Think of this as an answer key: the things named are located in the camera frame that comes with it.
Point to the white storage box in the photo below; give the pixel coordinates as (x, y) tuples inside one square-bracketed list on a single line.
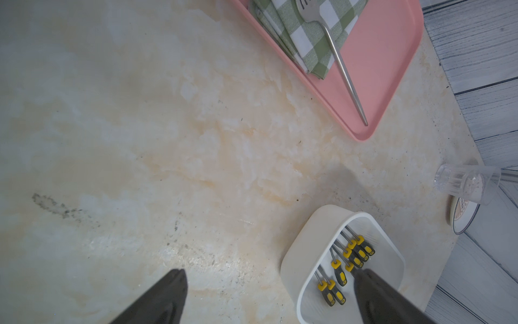
[(310, 250)]

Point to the orange patterned plate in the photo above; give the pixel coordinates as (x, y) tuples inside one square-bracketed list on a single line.
[(461, 214)]

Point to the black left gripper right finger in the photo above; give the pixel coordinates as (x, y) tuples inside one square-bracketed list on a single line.
[(381, 303)]

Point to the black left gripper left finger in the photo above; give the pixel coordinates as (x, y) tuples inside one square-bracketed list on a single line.
[(162, 303)]

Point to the pink tray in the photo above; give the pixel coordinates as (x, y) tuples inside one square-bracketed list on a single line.
[(377, 55)]

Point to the clear plastic cup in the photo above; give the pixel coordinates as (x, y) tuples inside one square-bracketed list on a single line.
[(477, 184)]

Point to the green checkered cloth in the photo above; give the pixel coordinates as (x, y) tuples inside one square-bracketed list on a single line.
[(305, 43)]

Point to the file tool black handle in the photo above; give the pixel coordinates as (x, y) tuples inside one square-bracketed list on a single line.
[(323, 288)]

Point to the right aluminium frame post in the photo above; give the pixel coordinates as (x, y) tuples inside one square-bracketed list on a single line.
[(509, 176)]

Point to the metal utensil on tray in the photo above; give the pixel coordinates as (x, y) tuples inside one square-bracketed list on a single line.
[(310, 12)]

